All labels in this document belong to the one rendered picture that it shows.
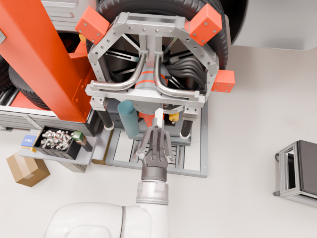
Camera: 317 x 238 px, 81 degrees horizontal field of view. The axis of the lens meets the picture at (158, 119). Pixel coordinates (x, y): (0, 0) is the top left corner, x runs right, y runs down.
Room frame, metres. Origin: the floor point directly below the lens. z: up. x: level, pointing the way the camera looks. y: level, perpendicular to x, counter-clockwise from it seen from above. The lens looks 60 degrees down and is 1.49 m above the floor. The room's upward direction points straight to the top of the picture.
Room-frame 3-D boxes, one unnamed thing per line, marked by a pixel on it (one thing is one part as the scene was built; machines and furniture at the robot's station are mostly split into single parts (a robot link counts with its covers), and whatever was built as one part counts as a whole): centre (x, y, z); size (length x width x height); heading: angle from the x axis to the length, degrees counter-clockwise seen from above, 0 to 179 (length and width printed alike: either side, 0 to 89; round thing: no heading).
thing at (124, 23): (0.61, 0.02, 0.85); 0.54 x 0.07 x 0.54; 83
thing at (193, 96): (0.47, -0.06, 1.03); 0.19 x 0.18 x 0.11; 173
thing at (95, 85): (0.50, 0.14, 1.03); 0.19 x 0.18 x 0.11; 173
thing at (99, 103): (0.43, 0.22, 0.93); 0.09 x 0.05 x 0.05; 173
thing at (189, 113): (0.38, -0.12, 0.93); 0.09 x 0.05 x 0.05; 173
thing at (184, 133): (0.35, -0.12, 0.83); 0.04 x 0.04 x 0.16
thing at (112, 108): (0.88, 0.27, 0.26); 0.42 x 0.18 x 0.35; 173
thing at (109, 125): (0.40, 0.22, 0.83); 0.04 x 0.04 x 0.16
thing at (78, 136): (0.40, 0.41, 0.64); 0.04 x 0.04 x 0.04; 83
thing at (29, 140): (0.44, 0.77, 0.47); 0.07 x 0.07 x 0.02; 83
